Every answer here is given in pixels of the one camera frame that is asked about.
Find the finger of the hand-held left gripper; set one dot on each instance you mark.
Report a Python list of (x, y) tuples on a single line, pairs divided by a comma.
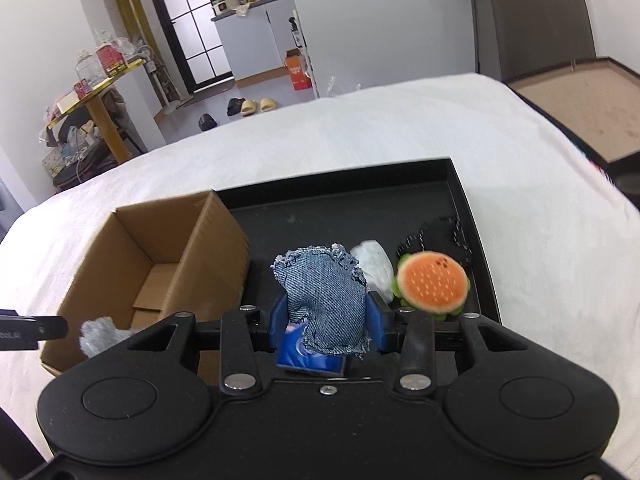
[(47, 327)]

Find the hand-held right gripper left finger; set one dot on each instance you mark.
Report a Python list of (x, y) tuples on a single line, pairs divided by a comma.
[(280, 322)]

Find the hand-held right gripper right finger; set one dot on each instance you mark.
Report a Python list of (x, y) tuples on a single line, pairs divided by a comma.
[(376, 322)]

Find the blue tissue packet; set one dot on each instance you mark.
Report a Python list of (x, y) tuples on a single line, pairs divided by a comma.
[(300, 355)]

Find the grey fluffy cloth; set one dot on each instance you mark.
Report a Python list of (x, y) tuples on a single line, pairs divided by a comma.
[(97, 337)]

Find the frayed denim cloth piece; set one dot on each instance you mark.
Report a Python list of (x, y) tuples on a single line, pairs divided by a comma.
[(325, 290)]

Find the white wad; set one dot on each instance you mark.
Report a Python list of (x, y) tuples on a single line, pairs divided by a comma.
[(372, 262)]

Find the burger plush toy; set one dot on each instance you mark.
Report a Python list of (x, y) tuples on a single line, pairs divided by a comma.
[(430, 282)]

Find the brown cardboard box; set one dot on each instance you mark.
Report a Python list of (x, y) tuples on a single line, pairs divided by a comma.
[(210, 240)]

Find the black pouch with white stitching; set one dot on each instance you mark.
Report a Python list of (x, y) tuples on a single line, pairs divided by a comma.
[(440, 232)]

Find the black tray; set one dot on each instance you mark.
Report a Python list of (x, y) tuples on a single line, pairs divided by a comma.
[(350, 210)]

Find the clutter pile under table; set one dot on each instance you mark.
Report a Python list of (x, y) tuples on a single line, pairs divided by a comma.
[(75, 157)]

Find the black slipper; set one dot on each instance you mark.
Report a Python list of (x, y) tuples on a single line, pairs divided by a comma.
[(207, 121), (235, 106)]

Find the beige slipper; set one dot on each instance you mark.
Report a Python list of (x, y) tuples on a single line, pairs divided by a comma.
[(249, 107), (268, 105)]

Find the yellow wooden table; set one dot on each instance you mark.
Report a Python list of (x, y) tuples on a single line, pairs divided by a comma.
[(107, 115)]

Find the clear plastic bag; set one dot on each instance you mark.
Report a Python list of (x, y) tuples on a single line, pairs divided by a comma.
[(342, 87)]

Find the orange cardboard box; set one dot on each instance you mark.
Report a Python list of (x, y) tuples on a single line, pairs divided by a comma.
[(297, 70)]

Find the glass jar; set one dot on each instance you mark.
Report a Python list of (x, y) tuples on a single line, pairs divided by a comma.
[(86, 67)]

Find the red box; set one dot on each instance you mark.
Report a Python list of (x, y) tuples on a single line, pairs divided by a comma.
[(111, 58)]

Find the white cabinet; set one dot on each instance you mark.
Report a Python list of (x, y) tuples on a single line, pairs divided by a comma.
[(250, 40)]

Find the black framed glass door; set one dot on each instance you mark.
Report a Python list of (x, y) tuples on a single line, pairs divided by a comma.
[(195, 25)]

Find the brown headboard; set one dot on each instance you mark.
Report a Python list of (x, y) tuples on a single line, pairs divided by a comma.
[(530, 15)]

